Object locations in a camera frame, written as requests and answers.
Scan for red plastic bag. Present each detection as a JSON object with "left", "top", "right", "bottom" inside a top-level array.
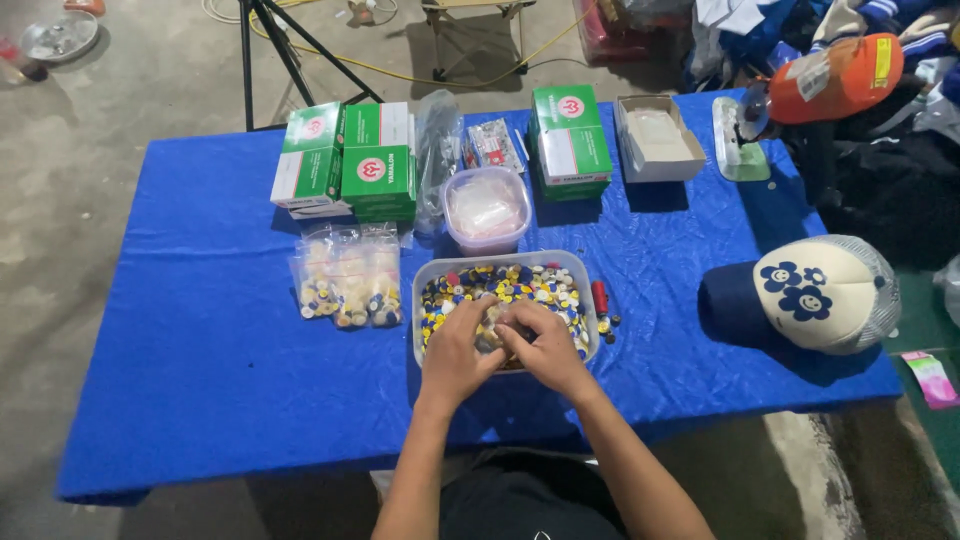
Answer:
[{"left": 573, "top": 0, "right": 655, "bottom": 66}]

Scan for person's left hand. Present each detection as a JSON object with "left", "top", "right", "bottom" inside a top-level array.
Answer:
[{"left": 418, "top": 296, "right": 513, "bottom": 411}]

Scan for clear packet with red label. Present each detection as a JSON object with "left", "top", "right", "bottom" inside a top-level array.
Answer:
[{"left": 463, "top": 117, "right": 528, "bottom": 175}]

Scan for cream navy flower cap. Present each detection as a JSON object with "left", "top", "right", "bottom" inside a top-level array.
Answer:
[{"left": 697, "top": 234, "right": 903, "bottom": 358}]

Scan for small clear plastic tub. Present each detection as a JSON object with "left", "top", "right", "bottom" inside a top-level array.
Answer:
[{"left": 439, "top": 166, "right": 533, "bottom": 258}]

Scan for orange cap with tags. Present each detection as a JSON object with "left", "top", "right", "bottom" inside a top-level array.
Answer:
[{"left": 766, "top": 33, "right": 906, "bottom": 126}]

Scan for person's black shorts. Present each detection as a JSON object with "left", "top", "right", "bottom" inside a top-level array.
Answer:
[{"left": 438, "top": 447, "right": 630, "bottom": 540}]

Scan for open white cardboard box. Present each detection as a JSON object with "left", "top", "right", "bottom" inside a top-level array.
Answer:
[{"left": 613, "top": 94, "right": 708, "bottom": 184}]

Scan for large clear plastic tub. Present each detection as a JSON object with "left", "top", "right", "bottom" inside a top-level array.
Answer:
[{"left": 411, "top": 249, "right": 600, "bottom": 374}]

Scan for black tripod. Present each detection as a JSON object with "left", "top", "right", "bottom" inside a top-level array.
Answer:
[{"left": 238, "top": 0, "right": 385, "bottom": 133}]

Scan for pink packet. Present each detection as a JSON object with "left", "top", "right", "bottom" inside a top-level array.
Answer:
[{"left": 900, "top": 350, "right": 960, "bottom": 411}]

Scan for blue tablecloth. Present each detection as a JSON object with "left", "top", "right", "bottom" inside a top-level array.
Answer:
[{"left": 56, "top": 88, "right": 904, "bottom": 506}]

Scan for grey disc on green stand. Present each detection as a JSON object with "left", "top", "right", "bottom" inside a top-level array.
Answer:
[{"left": 711, "top": 81, "right": 773, "bottom": 183}]

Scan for tall crumpled clear plastic bag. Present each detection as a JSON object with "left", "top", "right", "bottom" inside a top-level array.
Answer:
[{"left": 414, "top": 89, "right": 465, "bottom": 235}]

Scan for white cable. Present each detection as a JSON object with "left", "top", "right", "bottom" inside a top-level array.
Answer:
[{"left": 346, "top": 0, "right": 400, "bottom": 25}]

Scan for heap of empty clear bags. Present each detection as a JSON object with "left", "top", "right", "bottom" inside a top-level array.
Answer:
[{"left": 448, "top": 176, "right": 526, "bottom": 240}]

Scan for heap of clothes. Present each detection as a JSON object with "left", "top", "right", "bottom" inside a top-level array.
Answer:
[{"left": 681, "top": 0, "right": 960, "bottom": 271}]

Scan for person's right hand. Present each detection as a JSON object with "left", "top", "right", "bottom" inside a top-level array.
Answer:
[{"left": 493, "top": 299, "right": 599, "bottom": 404}]

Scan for green and white carton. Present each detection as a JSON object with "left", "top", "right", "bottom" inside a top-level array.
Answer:
[
  {"left": 529, "top": 84, "right": 603, "bottom": 138},
  {"left": 534, "top": 126, "right": 614, "bottom": 202},
  {"left": 282, "top": 102, "right": 346, "bottom": 156},
  {"left": 342, "top": 102, "right": 415, "bottom": 151},
  {"left": 270, "top": 145, "right": 352, "bottom": 220},
  {"left": 340, "top": 145, "right": 418, "bottom": 223}
]

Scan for small clear plastic bag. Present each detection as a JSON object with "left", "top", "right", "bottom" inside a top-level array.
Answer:
[{"left": 474, "top": 300, "right": 526, "bottom": 355}]

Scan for folding stool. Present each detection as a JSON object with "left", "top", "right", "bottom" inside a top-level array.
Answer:
[{"left": 418, "top": 0, "right": 538, "bottom": 83}]

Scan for round metal lid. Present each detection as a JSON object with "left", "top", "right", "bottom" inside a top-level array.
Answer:
[{"left": 20, "top": 9, "right": 101, "bottom": 63}]

